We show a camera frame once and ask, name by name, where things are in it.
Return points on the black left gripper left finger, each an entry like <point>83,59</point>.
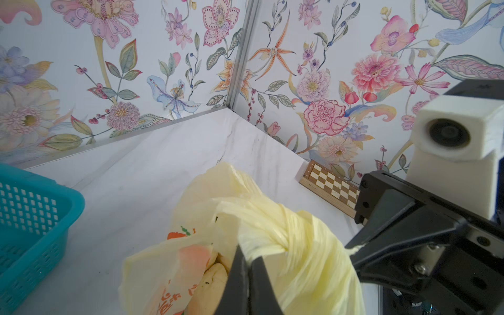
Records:
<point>235,299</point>

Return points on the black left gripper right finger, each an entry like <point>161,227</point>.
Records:
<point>262,300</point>

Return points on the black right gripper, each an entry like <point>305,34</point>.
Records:
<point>423,245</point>

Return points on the yellow plastic bag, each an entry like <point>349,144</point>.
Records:
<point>309,268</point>

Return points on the wooden chessboard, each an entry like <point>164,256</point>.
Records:
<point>330,187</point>

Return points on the teal plastic basket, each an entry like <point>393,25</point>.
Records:
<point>36,214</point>

